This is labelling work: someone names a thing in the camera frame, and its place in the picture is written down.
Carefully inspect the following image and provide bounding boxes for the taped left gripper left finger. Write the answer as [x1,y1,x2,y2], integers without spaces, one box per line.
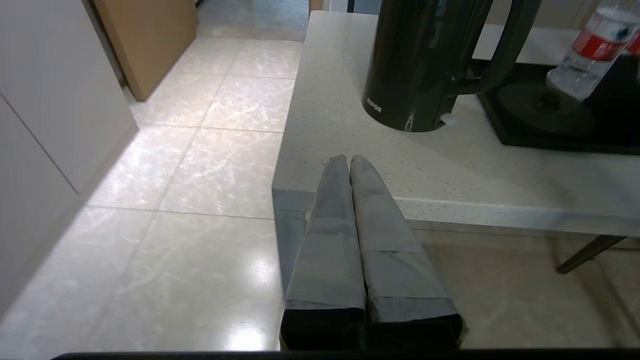
[280,154,367,351]

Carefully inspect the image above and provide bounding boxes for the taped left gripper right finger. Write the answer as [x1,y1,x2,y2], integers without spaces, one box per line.
[349,154,464,351]

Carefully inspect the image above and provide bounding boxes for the black electric kettle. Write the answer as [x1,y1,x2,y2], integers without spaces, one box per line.
[361,0,544,134]

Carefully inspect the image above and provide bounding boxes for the red-capped water bottle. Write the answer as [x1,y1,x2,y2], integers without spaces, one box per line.
[545,0,640,103]
[622,29,640,57]

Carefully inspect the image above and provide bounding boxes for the round black kettle base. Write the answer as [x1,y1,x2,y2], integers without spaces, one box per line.
[497,80,599,139]

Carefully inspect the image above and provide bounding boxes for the black serving tray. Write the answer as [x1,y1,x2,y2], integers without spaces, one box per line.
[469,58,640,155]

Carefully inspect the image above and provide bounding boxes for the wooden door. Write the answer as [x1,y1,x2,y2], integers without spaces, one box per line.
[92,0,199,103]

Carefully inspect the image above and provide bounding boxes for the white tall cabinet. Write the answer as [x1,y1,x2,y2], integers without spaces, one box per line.
[0,0,140,317]

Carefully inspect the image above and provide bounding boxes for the dark chair frame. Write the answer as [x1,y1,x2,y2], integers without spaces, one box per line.
[556,234,627,275]

